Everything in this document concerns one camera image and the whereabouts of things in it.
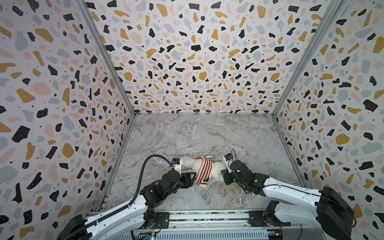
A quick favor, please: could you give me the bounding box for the thin black right camera cable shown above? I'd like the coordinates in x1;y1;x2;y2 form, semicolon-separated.
229;149;358;240

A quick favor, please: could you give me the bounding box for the left aluminium corner post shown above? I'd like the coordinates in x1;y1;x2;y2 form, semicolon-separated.
76;0;136;118

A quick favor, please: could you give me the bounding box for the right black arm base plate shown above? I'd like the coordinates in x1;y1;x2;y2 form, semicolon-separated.
248;211;291;228

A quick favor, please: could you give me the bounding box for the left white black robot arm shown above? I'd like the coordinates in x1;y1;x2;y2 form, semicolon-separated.
58;169;197;240

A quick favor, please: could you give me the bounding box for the right aluminium corner post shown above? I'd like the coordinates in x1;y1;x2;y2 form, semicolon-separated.
272;0;343;118

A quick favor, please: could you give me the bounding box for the white plush teddy bear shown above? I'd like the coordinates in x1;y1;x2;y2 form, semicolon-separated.
181;156;227;185

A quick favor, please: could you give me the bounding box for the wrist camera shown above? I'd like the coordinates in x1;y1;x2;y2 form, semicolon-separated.
223;153;234;173
171;158;183;175

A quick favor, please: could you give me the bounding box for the white vented cable duct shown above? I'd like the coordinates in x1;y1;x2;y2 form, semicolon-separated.
110;230;269;240

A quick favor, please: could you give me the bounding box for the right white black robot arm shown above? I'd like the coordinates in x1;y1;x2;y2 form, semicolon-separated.
221;160;356;240

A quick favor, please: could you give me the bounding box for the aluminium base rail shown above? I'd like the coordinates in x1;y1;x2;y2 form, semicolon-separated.
79;208;335;233

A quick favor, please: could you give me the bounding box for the red white striped knit sweater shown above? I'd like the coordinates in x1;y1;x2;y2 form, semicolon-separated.
195;156;213;188

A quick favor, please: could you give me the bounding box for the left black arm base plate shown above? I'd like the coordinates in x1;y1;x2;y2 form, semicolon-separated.
135;212;170;231

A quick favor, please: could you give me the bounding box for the black corrugated cable conduit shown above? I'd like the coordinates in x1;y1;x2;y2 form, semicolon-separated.
56;154;175;240

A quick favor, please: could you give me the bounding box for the aluminium corner post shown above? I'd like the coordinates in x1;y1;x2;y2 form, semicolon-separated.
272;0;343;118
76;0;136;118

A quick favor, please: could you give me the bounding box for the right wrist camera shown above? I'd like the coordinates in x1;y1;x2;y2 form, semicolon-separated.
223;153;234;173

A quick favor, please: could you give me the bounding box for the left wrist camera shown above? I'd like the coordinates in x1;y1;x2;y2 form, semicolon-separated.
171;158;183;175

